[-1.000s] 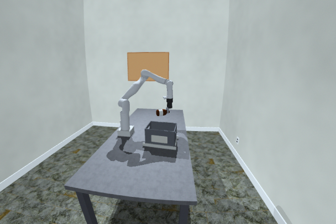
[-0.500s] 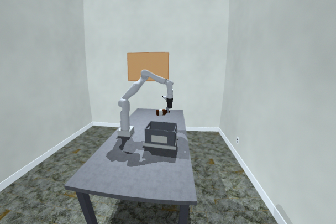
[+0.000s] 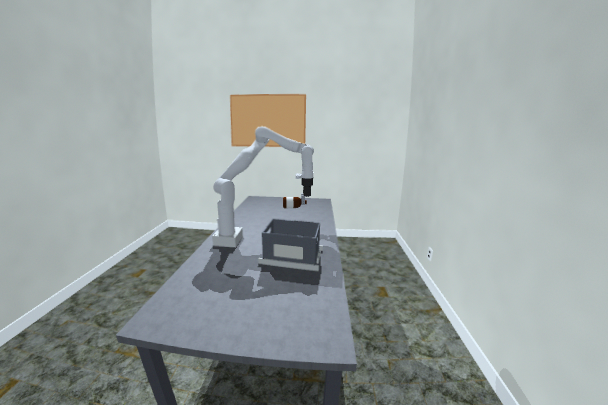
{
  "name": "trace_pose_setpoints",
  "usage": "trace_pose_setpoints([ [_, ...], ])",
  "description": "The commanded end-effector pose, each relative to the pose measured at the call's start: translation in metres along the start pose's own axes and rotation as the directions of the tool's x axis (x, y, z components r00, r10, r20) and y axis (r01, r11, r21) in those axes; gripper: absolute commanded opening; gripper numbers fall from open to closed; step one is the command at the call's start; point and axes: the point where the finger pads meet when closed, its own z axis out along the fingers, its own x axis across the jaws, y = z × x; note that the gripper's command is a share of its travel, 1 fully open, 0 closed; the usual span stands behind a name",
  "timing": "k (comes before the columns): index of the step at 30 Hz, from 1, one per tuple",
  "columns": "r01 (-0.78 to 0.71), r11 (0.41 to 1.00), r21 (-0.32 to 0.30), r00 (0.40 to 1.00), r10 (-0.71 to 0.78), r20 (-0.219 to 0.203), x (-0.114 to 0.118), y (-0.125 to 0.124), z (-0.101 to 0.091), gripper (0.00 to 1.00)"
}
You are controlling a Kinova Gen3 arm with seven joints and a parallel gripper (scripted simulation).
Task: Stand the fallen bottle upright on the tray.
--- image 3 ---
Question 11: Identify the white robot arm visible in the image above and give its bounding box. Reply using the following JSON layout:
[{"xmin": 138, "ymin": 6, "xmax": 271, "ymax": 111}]
[{"xmin": 213, "ymin": 126, "xmax": 314, "ymax": 236}]

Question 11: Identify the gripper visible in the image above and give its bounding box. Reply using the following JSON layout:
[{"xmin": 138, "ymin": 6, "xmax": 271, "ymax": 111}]
[{"xmin": 295, "ymin": 170, "xmax": 314, "ymax": 205}]

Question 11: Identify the brown glass bottle with white label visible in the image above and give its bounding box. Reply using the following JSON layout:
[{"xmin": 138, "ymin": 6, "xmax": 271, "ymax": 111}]
[{"xmin": 283, "ymin": 197, "xmax": 302, "ymax": 208}]

